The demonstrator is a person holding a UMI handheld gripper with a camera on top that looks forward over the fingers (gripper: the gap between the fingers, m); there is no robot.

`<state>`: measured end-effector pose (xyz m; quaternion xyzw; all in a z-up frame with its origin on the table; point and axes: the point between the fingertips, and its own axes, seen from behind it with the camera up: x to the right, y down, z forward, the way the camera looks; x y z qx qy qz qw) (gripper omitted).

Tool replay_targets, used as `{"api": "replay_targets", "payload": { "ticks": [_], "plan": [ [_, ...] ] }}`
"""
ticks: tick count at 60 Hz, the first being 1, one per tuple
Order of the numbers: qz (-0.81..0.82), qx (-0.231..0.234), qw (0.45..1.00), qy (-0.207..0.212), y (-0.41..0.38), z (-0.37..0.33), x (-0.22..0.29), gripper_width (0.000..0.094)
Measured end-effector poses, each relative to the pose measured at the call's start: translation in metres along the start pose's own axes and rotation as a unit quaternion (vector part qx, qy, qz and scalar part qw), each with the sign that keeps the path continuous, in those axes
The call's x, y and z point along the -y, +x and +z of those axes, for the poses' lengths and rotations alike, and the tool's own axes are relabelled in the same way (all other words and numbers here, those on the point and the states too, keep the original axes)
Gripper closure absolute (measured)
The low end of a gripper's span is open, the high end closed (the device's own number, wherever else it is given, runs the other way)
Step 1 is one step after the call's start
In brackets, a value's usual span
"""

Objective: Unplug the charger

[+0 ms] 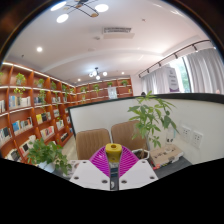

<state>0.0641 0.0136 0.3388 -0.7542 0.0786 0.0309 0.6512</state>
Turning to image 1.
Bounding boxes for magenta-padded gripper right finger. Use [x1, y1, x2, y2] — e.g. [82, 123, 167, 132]
[118, 145, 160, 191]

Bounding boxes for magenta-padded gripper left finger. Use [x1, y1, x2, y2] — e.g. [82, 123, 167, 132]
[69, 145, 111, 192]

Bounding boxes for clear acrylic sign holder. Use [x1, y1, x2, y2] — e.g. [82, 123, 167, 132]
[165, 128, 177, 146]

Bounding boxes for tan padded chair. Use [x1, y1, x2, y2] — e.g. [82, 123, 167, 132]
[75, 128, 112, 161]
[110, 120, 149, 153]

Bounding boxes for orange wooden bookshelf unit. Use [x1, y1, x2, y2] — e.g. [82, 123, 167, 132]
[0, 61, 134, 165]

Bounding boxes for white purple standing banner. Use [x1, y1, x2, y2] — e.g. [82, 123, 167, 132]
[166, 66, 181, 94]

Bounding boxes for leafy plant in white pot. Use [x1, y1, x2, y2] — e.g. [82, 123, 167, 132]
[26, 137, 73, 176]

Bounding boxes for black track light rail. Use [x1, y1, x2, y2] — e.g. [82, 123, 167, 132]
[137, 39, 213, 79]

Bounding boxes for ceiling air vent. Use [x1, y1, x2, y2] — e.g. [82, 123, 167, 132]
[101, 26, 136, 40]

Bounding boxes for white wall socket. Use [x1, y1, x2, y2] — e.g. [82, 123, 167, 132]
[191, 130, 205, 149]
[181, 125, 192, 143]

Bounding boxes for tall plant in black pot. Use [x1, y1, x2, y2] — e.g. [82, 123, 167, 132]
[127, 90, 180, 161]

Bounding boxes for grey window curtains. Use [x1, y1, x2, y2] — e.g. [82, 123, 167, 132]
[139, 48, 224, 95]

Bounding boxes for yellow charger block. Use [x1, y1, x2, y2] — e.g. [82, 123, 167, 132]
[105, 143, 122, 165]

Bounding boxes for branched ceiling lamp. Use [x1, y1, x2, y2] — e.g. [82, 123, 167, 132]
[87, 66, 109, 81]

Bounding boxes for white poster on shelf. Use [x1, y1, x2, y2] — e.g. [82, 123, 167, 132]
[107, 87, 119, 100]

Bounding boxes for black wood ceiling lamp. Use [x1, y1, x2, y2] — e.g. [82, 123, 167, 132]
[49, 0, 110, 25]

